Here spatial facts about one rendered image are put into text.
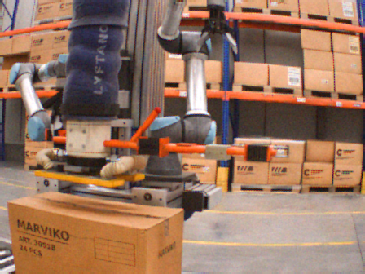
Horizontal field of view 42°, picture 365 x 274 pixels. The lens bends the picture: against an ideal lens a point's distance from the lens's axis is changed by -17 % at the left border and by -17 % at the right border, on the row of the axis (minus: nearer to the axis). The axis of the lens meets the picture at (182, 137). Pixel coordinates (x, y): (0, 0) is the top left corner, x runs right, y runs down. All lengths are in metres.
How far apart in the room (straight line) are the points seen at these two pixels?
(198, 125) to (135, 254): 0.79
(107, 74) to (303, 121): 8.42
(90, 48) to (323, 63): 7.25
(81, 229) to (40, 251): 0.24
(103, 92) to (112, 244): 0.51
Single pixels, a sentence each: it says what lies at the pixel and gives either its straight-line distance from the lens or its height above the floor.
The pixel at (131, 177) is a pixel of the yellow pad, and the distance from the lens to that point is 1.91.
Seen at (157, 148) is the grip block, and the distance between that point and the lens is 1.78.
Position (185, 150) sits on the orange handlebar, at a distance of 1.76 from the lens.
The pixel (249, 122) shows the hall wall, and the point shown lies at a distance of 10.21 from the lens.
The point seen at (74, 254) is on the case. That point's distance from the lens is 1.81.
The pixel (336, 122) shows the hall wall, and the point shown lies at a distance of 10.11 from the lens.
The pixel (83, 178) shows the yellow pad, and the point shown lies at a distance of 1.79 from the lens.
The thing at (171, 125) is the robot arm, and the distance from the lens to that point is 2.26.
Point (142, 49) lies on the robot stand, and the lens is 2.51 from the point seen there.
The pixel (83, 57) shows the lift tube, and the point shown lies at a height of 1.48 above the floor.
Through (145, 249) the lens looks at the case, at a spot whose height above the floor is 0.87.
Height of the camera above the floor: 1.31
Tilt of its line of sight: 3 degrees down
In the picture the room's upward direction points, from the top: 2 degrees clockwise
